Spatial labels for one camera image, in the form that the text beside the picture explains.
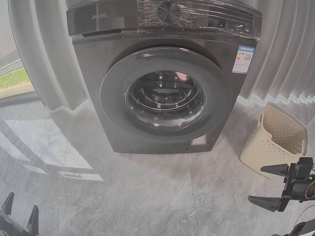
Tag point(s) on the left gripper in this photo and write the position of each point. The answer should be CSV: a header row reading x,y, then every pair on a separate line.
x,y
12,226

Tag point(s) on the cream laundry basket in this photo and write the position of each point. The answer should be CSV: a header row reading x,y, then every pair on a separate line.
x,y
260,154

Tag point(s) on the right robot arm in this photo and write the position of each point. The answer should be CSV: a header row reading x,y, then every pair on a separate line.
x,y
305,228

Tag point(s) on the window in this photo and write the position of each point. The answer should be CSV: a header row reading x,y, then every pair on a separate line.
x,y
12,77

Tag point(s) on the grey washing machine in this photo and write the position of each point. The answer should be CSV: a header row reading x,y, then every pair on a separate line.
x,y
98,87

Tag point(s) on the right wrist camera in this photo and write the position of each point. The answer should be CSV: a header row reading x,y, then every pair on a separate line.
x,y
304,167

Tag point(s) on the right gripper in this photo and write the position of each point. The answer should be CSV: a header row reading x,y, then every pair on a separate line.
x,y
299,189

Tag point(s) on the white curtain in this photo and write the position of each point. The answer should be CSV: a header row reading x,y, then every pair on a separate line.
x,y
278,58

